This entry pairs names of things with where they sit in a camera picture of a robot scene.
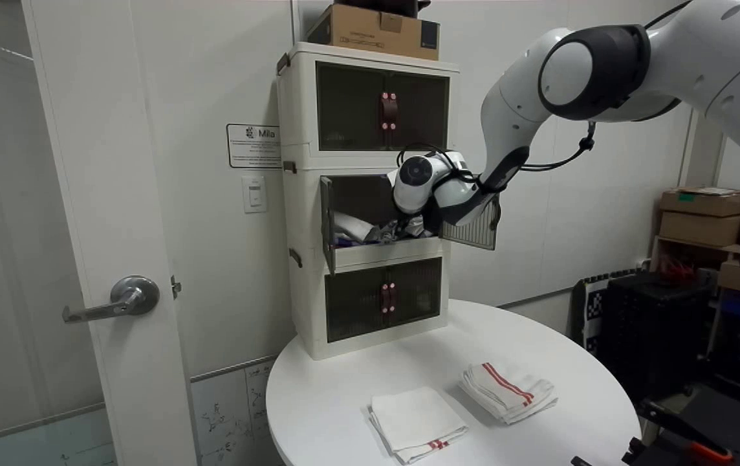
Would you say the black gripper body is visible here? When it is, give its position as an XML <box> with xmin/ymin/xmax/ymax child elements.
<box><xmin>397</xmin><ymin>210</ymin><xmax>433</xmax><ymax>240</ymax></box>

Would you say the white cloth with blue stripes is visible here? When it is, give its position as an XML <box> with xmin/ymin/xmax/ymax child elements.
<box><xmin>368</xmin><ymin>217</ymin><xmax>406</xmax><ymax>245</ymax></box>

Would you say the smoked translucent cabinet door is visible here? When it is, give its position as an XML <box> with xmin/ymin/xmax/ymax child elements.
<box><xmin>437</xmin><ymin>191</ymin><xmax>505</xmax><ymax>254</ymax></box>

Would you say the rolled white cloth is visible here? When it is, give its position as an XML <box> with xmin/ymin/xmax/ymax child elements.
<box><xmin>331</xmin><ymin>212</ymin><xmax>378</xmax><ymax>248</ymax></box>

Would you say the white stacked cabinet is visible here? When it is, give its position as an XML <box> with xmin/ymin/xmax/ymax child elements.
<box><xmin>274</xmin><ymin>38</ymin><xmax>457</xmax><ymax>362</ymax></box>

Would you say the folded cloth with red stripe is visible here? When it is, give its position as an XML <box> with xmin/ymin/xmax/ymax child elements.
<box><xmin>455</xmin><ymin>357</ymin><xmax>558</xmax><ymax>428</ymax></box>

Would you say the folded cloth with red mark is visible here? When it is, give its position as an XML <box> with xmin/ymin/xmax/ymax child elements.
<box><xmin>366</xmin><ymin>385</ymin><xmax>474</xmax><ymax>466</ymax></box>

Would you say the black and white panel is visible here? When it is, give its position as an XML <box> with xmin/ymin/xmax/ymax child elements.
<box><xmin>570</xmin><ymin>271</ymin><xmax>615</xmax><ymax>350</ymax></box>

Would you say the brown cardboard box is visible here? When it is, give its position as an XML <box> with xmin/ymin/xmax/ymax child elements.
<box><xmin>309</xmin><ymin>2</ymin><xmax>442</xmax><ymax>63</ymax></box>

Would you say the black object on cardboard box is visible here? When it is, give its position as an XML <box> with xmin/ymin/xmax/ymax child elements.
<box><xmin>354</xmin><ymin>0</ymin><xmax>434</xmax><ymax>19</ymax></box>

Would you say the black case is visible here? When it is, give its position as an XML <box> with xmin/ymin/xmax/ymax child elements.
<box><xmin>601</xmin><ymin>270</ymin><xmax>720</xmax><ymax>408</ymax></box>

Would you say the large cardboard box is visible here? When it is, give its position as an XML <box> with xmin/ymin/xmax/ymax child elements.
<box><xmin>655</xmin><ymin>210</ymin><xmax>740</xmax><ymax>254</ymax></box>

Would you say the flat cardboard box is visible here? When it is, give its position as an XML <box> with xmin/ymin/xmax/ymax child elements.
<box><xmin>658</xmin><ymin>186</ymin><xmax>740</xmax><ymax>221</ymax></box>

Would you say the white door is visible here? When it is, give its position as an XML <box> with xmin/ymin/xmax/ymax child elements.
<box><xmin>21</xmin><ymin>0</ymin><xmax>201</xmax><ymax>466</ymax></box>

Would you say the small white wall plate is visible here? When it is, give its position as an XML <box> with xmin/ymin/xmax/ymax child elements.
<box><xmin>244</xmin><ymin>175</ymin><xmax>268</xmax><ymax>217</ymax></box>

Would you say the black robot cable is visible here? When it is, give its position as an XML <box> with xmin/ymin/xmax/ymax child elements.
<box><xmin>521</xmin><ymin>116</ymin><xmax>604</xmax><ymax>175</ymax></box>

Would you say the wall sign plate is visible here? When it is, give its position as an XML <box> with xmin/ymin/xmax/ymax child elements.
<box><xmin>223</xmin><ymin>121</ymin><xmax>284</xmax><ymax>171</ymax></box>

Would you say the silver door lever handle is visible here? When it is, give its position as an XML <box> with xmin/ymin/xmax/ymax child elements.
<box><xmin>60</xmin><ymin>271</ymin><xmax>162</xmax><ymax>327</ymax></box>

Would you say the red handled tool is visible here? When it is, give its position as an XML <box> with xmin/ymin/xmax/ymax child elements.
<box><xmin>620</xmin><ymin>399</ymin><xmax>738</xmax><ymax>466</ymax></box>

